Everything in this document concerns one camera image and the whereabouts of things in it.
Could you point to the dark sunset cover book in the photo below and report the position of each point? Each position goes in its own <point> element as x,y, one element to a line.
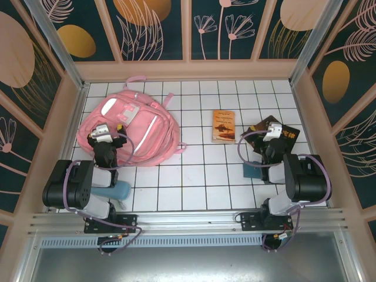
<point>260,124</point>

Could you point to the black book with gold characters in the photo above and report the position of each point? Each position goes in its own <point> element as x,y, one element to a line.
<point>291,135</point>

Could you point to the orange paperback book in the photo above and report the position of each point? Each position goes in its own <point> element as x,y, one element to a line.
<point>223,126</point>

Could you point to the pink student backpack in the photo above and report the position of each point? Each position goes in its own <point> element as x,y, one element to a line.
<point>152,132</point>

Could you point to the blue pencil case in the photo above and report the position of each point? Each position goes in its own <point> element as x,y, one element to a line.
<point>120,189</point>

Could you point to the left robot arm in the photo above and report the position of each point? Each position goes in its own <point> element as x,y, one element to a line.
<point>64,188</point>

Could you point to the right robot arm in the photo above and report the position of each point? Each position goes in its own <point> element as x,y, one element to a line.
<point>308,179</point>

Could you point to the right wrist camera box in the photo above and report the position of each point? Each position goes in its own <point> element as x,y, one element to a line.
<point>273,132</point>

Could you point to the aluminium corner post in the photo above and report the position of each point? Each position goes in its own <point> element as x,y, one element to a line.
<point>58,44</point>
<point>314,38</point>

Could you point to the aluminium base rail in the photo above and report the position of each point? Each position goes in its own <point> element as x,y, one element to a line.
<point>188,220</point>

